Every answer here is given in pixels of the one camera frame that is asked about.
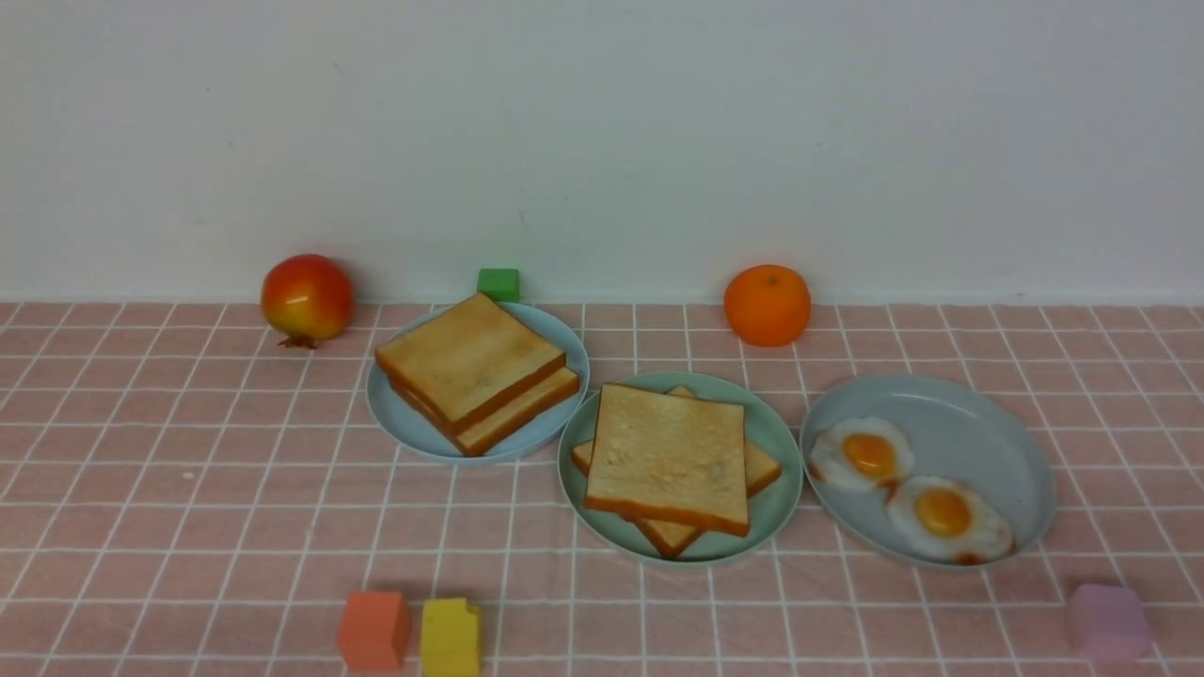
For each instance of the toast slice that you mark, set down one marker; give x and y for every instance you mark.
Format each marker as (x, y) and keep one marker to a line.
(513, 415)
(762, 465)
(664, 457)
(469, 360)

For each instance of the light blue bread plate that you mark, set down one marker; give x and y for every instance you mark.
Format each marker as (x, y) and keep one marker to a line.
(413, 431)

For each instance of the green cube block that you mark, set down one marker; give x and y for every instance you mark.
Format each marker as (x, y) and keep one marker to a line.
(501, 284)

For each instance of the orange tangerine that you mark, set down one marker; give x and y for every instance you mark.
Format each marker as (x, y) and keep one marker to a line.
(768, 305)

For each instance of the green centre plate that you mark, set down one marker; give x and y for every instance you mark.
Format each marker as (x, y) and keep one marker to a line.
(776, 512)

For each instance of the middle fried egg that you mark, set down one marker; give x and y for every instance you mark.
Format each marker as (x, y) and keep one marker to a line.
(861, 455)

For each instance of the fried egg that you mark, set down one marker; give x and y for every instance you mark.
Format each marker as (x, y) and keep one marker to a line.
(861, 455)
(948, 521)

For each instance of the red yellow pomegranate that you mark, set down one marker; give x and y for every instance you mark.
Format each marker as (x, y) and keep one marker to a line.
(308, 299)

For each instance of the yellow cube block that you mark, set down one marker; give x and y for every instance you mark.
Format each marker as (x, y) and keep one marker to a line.
(451, 638)

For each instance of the grey blue egg plate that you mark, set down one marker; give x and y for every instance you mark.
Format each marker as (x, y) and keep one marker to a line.
(955, 433)

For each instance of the orange cube block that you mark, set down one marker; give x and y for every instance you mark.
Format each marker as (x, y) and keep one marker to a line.
(374, 631)

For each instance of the right fried egg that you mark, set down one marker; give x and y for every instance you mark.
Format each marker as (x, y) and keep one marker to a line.
(948, 521)

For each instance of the pink checked tablecloth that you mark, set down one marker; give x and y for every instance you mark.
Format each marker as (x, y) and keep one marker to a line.
(184, 497)

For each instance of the pink cube block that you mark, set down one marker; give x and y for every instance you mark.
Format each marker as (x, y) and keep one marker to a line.
(1107, 624)

